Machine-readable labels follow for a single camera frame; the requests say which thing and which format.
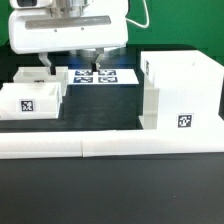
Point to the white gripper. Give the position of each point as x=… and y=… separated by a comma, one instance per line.
x=69, y=25

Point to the white front drawer tray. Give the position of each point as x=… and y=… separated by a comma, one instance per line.
x=26, y=101

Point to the white drawer tray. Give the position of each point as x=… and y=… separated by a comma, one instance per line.
x=42, y=74
x=26, y=101

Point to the white drawer cabinet box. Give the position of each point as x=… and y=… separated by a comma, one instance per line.
x=182, y=90

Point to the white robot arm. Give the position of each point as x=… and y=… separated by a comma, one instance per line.
x=44, y=26

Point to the white rear drawer tray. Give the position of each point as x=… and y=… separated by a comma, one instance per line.
x=42, y=74

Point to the white marker tag sheet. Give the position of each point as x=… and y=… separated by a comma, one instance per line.
x=102, y=77

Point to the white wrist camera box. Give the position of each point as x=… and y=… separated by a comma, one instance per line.
x=24, y=4

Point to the white front barrier rail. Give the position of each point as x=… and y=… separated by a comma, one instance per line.
x=109, y=143

